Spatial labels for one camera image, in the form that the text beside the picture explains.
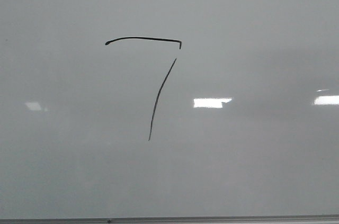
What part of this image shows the white whiteboard with metal frame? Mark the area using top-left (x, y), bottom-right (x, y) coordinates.
top-left (1, 0), bottom-right (338, 219)

